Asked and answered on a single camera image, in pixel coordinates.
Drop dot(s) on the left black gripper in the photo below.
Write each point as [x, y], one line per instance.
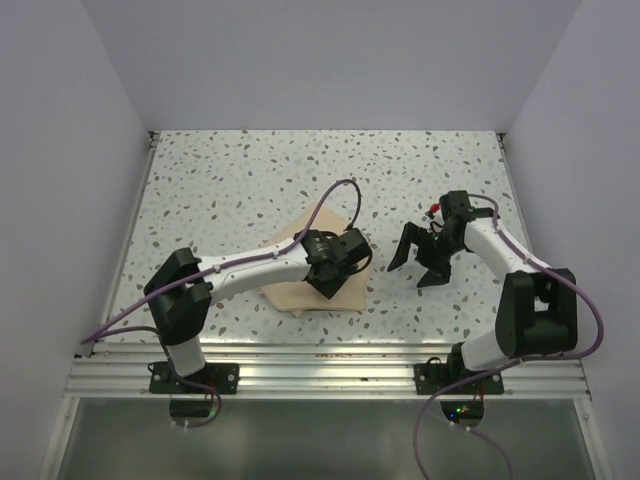
[327, 288]

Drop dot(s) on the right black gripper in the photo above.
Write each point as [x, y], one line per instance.
[438, 271]

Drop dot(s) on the beige surgical drape cloth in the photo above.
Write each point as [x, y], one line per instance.
[292, 292]

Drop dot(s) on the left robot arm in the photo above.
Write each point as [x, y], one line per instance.
[182, 290]

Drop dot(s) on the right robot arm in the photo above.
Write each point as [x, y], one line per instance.
[537, 311]

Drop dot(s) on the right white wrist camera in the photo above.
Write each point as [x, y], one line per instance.
[433, 211]

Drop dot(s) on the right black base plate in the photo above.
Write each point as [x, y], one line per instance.
[436, 374]

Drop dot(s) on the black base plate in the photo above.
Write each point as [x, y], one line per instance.
[223, 377]
[436, 374]

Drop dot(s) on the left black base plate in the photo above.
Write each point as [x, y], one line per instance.
[223, 377]

